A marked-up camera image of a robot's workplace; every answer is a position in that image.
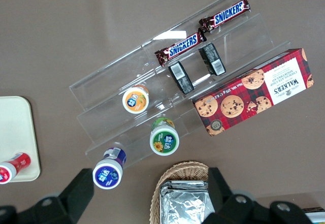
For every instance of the Snickers chocolate bar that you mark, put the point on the Snickers chocolate bar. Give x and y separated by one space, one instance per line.
182 46
228 14

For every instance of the white rectangular snack container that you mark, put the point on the white rectangular snack container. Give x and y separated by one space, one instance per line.
317 210

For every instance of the silver foil bag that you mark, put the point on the silver foil bag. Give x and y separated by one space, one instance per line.
182 203

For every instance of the light wicker basket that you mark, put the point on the light wicker basket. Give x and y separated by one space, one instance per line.
182 172

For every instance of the red gum bottle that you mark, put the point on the red gum bottle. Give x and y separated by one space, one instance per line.
15 166

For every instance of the beige plastic tray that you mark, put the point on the beige plastic tray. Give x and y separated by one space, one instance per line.
15 127

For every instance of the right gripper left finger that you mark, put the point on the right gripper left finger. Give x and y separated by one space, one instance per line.
68 203

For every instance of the orange-lid gum bottle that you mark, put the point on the orange-lid gum bottle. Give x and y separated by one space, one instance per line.
135 100

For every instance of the green-lid gum bottle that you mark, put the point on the green-lid gum bottle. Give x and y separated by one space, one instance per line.
164 141

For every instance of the blue-lid gum bottle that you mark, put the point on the blue-lid gum bottle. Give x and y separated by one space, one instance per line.
108 174

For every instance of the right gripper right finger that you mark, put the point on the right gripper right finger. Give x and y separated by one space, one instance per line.
228 208

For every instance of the small black barcode box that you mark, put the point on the small black barcode box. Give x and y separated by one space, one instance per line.
181 78
212 59

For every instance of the clear acrylic stepped display stand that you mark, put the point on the clear acrylic stepped display stand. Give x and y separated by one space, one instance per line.
114 81

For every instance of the red Walker's shortbread cookie box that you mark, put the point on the red Walker's shortbread cookie box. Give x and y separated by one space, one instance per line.
254 92

